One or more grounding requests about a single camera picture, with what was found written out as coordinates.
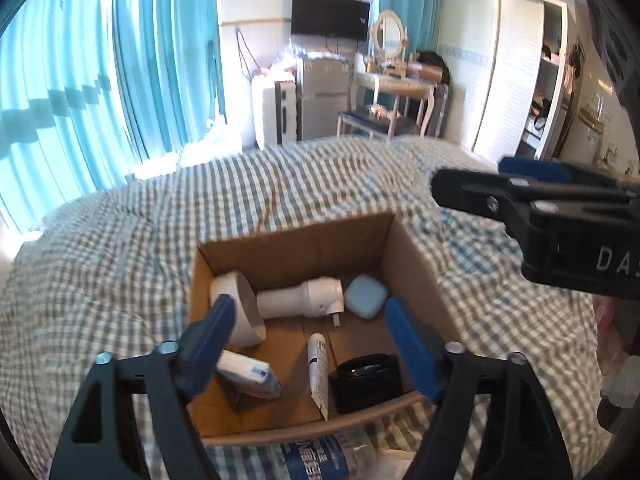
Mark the narrow blue curtain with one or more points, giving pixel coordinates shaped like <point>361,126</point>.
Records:
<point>170,50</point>

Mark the clear plastic bag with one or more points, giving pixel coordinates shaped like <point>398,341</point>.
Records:
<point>222,135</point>

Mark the black wall television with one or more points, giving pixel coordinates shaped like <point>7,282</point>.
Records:
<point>330,15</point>

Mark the silver small fridge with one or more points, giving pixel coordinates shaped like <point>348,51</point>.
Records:
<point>322,100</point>

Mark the oval white vanity mirror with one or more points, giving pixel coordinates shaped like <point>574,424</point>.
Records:
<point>389,35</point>

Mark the white squeeze tube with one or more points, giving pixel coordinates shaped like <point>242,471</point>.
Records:
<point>318,370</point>

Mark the blue label water bottle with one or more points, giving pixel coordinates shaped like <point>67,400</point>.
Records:
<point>320,460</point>

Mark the white air purifier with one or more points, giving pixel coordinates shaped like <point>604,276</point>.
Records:
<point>267,115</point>

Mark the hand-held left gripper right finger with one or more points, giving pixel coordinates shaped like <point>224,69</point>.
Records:
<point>412,355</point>

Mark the dark suitcase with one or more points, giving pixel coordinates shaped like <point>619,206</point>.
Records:
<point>439,110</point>

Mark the blue white tissue packet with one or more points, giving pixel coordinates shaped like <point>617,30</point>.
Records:
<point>250,374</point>

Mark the black bag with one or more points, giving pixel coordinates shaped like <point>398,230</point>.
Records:
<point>432,65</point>

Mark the dark cushioned bench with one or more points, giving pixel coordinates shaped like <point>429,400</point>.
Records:
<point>370,119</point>

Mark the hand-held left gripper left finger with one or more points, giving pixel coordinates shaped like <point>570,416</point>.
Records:
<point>207,350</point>

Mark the grey checked blanket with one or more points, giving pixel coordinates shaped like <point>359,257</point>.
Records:
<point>125,260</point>

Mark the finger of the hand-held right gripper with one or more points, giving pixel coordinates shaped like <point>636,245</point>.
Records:
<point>470,192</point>
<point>535,170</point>

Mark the white plug-in lamp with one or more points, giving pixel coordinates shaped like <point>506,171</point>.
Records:
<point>290,301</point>

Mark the person's right hand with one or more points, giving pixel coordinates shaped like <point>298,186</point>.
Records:
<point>607,335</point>

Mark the blue curtain beside wardrobe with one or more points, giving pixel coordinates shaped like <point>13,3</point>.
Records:
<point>415,5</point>

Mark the black round jar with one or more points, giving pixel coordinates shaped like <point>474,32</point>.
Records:
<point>365,381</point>

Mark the white louvred wardrobe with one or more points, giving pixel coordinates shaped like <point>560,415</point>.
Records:
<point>495,70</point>

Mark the cardboard box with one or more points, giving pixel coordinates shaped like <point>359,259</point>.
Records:
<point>300,250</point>

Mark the white dressing table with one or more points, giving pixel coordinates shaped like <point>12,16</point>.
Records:
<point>395,85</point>

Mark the wide blue curtain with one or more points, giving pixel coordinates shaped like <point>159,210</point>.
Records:
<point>60,85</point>

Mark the crumpled plastic bag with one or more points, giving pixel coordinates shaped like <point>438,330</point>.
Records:
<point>285,60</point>

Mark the light blue rounded case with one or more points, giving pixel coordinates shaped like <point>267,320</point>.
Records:
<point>365,297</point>

